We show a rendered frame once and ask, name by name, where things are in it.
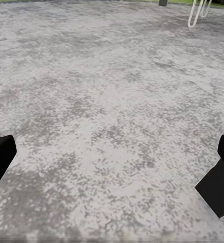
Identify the charcoal grill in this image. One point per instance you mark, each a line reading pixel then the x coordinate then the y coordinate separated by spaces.
pixel 211 188

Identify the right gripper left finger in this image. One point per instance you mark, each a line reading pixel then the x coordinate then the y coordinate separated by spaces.
pixel 8 151

